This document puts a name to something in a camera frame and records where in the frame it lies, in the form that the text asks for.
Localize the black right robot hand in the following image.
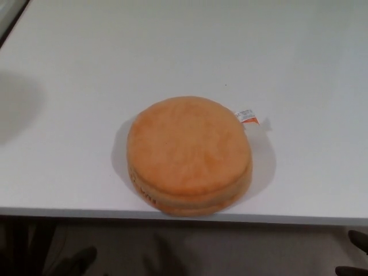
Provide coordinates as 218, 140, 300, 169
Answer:
335, 229, 368, 276

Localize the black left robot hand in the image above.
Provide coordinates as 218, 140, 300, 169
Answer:
53, 246, 98, 276

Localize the orange plush round plate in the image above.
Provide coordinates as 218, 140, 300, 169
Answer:
126, 95, 261, 218

